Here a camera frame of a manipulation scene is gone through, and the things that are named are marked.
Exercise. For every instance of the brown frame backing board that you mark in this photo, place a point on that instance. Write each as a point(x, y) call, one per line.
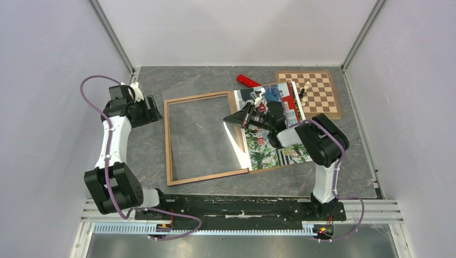
point(260, 171)

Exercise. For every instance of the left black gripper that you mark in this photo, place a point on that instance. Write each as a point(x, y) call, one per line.
point(153, 115)

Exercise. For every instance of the red cylindrical object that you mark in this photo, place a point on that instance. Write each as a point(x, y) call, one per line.
point(242, 79)

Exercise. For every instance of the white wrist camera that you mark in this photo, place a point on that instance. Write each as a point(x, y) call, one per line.
point(136, 89)
point(256, 95)

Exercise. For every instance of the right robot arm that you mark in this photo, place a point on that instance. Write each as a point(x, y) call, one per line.
point(324, 141)

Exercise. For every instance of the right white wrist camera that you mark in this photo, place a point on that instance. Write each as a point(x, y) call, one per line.
point(256, 95)

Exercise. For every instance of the wooden picture frame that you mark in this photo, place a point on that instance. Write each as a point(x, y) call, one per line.
point(168, 141)

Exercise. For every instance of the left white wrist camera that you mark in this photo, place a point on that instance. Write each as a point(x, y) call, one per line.
point(136, 89)

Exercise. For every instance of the colourful photo poster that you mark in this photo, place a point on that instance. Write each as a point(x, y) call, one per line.
point(263, 153)

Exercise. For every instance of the wooden chessboard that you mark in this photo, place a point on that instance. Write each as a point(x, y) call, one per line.
point(321, 97)

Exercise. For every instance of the right aluminium corner post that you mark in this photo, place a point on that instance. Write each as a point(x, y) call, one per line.
point(365, 29)

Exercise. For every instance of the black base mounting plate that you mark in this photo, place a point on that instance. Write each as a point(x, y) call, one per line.
point(233, 212)

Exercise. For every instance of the left aluminium corner post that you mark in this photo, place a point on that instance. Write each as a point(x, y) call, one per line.
point(112, 36)

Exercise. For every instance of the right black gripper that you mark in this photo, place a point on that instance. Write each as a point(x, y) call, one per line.
point(241, 118)

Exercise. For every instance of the black chess piece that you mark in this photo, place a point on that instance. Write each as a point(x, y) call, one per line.
point(302, 93)

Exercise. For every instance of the aluminium corner post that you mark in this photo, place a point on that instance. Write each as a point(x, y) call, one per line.
point(112, 36)
point(365, 29)

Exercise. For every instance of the aluminium rail frame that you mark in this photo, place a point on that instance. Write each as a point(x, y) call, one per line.
point(375, 229)

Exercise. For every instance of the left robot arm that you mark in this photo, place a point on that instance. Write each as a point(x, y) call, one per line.
point(111, 184)

